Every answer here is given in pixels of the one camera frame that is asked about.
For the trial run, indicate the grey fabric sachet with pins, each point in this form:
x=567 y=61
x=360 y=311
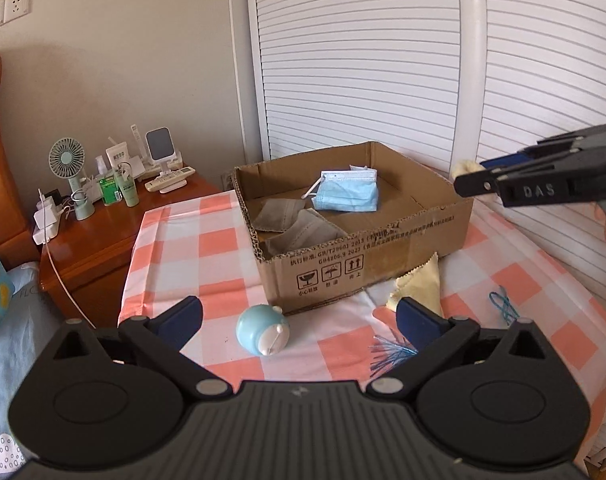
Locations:
x=280 y=212

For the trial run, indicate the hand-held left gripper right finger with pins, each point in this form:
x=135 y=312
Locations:
x=418 y=322

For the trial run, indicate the wooden nightstand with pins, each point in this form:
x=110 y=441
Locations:
x=108 y=240

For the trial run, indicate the green handheld fan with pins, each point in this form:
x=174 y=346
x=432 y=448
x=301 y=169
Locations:
x=68 y=160

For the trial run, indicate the cardboard box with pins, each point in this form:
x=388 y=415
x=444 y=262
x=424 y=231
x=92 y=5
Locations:
x=383 y=255

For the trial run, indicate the white remote control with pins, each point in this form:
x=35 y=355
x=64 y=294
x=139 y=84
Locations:
x=170 y=179

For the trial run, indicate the blue plastic tassel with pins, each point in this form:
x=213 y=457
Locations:
x=390 y=352

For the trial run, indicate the white tube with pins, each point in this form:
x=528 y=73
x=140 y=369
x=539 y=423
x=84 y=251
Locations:
x=117 y=156

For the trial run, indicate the white toothbrush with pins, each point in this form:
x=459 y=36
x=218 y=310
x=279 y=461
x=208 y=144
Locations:
x=135 y=140

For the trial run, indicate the pink white checkered tablecloth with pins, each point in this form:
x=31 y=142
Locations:
x=223 y=260

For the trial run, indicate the green tube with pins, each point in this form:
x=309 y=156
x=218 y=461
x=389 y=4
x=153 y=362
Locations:
x=129 y=190

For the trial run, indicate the white small box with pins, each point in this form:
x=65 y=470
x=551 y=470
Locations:
x=140 y=169

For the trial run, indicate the white louvered closet door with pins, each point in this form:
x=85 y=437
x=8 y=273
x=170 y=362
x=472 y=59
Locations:
x=543 y=60
x=358 y=50

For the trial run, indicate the small standing mirror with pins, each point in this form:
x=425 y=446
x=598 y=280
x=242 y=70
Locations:
x=159 y=145

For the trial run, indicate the blue bedding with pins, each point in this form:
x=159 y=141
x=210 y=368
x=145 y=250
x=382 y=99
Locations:
x=13 y=370

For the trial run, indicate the yellow cleaning cloth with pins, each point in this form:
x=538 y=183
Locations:
x=423 y=280

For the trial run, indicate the white wall socket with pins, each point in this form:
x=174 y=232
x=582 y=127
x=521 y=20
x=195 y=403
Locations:
x=17 y=6

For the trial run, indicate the green sanitizer bottle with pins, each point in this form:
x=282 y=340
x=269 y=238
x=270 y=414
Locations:
x=109 y=190

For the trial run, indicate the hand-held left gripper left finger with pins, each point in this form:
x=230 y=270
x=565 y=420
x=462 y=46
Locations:
x=180 y=317

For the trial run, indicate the white power strip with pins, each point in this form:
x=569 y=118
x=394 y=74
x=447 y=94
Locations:
x=48 y=220

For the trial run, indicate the blue face mask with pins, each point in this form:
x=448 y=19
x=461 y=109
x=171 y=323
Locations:
x=360 y=168
x=345 y=195

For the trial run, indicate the grey face masks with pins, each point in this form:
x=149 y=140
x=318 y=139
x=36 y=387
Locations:
x=303 y=235

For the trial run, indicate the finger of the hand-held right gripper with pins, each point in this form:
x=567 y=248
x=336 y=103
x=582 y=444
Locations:
x=538 y=190
x=573 y=140

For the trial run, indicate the blue round toy figure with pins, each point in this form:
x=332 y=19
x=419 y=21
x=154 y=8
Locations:
x=258 y=327

